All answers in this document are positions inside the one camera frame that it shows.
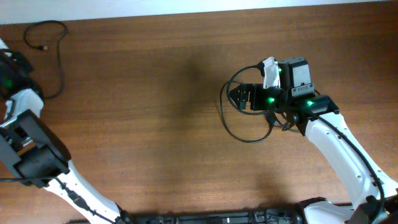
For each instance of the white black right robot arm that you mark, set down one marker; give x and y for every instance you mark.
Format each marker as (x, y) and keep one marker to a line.
(287, 98)

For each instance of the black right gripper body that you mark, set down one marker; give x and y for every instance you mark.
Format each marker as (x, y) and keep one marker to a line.
(262, 99)

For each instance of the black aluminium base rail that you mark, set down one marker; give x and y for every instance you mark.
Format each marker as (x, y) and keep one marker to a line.
(268, 216)

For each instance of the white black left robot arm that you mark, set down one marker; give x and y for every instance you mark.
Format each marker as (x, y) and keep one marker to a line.
(34, 154)

